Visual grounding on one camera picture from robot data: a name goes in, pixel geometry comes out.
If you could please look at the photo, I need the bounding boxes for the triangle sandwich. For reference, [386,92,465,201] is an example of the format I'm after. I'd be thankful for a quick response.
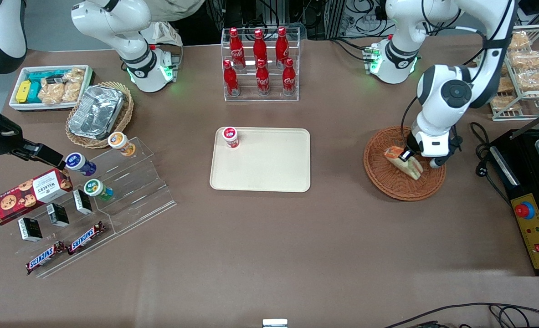
[385,146,424,180]

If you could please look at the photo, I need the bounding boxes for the brown round wicker basket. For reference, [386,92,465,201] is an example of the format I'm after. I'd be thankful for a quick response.
[363,126,447,201]

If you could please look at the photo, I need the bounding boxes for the aluminium foil tray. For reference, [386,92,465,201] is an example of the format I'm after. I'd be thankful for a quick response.
[68,85,125,140]

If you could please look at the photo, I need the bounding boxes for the light tan wicker basket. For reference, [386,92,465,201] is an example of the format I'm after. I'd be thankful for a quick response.
[66,82,134,149]

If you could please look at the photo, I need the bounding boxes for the beige plastic tray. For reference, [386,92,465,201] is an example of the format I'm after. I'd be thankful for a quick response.
[210,127,311,193]

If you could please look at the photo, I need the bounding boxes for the cup with blue lid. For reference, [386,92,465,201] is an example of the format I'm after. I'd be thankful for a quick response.
[65,153,97,177]

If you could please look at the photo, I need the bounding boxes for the white rectangular bin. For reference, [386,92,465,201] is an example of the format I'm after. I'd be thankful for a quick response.
[9,65,94,112]

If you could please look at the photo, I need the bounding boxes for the red cookie box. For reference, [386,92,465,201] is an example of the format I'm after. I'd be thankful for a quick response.
[0,168,74,226]

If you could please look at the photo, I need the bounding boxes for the yellow small box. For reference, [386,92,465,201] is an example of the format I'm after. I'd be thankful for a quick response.
[15,80,32,104]

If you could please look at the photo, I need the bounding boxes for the small black box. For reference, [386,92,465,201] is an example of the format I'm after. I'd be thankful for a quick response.
[18,217,43,242]
[46,203,70,227]
[72,189,93,215]

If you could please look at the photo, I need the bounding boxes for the cup with green lid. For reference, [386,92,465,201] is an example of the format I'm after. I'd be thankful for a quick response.
[84,179,114,201]

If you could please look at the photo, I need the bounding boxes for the cup with orange lid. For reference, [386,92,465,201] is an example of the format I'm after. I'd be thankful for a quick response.
[108,132,136,157]

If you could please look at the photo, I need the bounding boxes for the teal flat packet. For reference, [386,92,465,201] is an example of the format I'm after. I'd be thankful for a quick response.
[27,70,67,84]

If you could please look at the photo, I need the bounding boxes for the Snickers chocolate bar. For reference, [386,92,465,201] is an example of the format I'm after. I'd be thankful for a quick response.
[26,241,66,275]
[67,221,106,255]

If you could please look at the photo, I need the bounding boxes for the clear acrylic stepped stand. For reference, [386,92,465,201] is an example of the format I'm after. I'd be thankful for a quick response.
[14,137,177,278]

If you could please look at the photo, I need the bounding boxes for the black sealing machine yellow panel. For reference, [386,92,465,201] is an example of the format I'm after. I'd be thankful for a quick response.
[488,105,539,277]

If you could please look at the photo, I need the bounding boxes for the red cola bottle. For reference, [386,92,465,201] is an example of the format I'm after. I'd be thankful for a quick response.
[229,27,246,69]
[223,60,240,97]
[282,58,296,96]
[276,26,290,69]
[256,59,270,96]
[253,29,268,64]

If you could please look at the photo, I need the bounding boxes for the clear acrylic bottle rack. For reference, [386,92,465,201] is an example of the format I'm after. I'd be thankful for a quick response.
[221,26,301,102]

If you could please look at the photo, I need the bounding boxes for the beige cloth bag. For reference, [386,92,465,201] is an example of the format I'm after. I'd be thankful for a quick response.
[143,20,184,47]

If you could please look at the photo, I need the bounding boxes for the white cup with red lid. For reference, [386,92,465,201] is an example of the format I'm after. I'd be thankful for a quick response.
[222,127,240,149]

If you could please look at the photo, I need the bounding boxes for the person in beige shirt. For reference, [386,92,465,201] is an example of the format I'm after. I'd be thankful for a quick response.
[147,0,206,22]

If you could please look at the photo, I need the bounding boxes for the black power cable with plug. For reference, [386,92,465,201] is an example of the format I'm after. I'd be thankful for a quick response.
[470,122,518,210]

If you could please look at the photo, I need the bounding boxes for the tangled black background cables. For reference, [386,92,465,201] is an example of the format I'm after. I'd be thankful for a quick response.
[347,0,390,37]

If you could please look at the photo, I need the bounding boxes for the thin black loose cable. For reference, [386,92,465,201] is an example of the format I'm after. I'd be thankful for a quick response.
[383,302,539,328]

